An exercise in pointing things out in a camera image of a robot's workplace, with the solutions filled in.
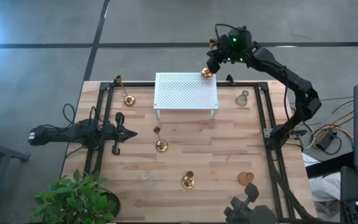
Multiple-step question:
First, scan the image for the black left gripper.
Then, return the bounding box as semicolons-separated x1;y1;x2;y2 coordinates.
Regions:
103;111;138;156

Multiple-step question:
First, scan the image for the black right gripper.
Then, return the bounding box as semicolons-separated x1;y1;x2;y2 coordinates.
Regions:
206;30;245;74

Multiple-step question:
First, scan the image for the tall brass candlestick holder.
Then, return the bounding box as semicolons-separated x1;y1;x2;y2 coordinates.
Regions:
152;125;169;153
201;36;217;80

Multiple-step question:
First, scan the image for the medium brass candlestick holder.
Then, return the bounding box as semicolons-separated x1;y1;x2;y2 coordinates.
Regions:
114;73;136;107

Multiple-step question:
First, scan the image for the clear glass candle holder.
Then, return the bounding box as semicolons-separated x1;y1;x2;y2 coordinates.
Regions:
140;170;155;185

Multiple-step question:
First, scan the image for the green glass candle holder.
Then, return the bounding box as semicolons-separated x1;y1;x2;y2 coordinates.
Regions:
235;90;250;107

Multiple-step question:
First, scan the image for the short brass candlestick holder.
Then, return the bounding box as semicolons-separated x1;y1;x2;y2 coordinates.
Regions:
181;170;196;189

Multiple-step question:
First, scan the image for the amber glass candle holder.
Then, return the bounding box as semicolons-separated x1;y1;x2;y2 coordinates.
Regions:
237;171;255;187

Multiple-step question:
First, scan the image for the white perforated metal shelf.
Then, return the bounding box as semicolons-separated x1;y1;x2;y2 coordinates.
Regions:
153;72;219;121

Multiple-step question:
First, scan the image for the black plant pot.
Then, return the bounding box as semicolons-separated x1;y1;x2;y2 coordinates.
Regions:
99;190;122;220

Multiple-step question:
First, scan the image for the green leafy plant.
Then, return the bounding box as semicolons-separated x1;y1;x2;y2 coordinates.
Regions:
29;169;117;224

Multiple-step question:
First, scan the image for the dark blurred hexagonal object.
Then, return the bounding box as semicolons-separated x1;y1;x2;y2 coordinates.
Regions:
223;182;278;224

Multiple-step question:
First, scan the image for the black power adapter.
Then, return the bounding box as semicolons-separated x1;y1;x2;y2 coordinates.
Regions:
317;129;338;151

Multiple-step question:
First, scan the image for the white paper sheet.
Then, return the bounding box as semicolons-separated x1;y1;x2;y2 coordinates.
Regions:
301;152;320;167

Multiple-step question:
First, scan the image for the black beam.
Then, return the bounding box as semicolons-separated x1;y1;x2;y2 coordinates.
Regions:
305;151;356;179

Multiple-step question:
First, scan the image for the white bag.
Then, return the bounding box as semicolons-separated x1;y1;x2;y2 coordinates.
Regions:
308;172;343;222

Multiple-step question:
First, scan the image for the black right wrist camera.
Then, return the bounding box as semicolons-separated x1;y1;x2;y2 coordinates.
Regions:
227;26;253;51

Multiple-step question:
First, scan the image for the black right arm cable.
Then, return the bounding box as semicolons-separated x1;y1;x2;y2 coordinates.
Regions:
215;23;250;43

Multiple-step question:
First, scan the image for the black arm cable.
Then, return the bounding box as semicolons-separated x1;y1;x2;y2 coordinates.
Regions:
62;103;105;150
215;23;250;43

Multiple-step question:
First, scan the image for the black aluminium table frame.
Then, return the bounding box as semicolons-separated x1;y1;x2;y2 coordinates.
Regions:
83;74;321;224

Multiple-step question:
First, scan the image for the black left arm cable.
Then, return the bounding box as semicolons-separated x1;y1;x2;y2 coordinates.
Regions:
62;103;105;150

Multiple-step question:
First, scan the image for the grey floor cable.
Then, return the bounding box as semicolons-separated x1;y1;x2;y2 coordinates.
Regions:
320;95;356;103

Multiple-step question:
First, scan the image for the yellow cable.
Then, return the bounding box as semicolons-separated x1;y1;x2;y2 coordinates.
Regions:
312;110;354;147

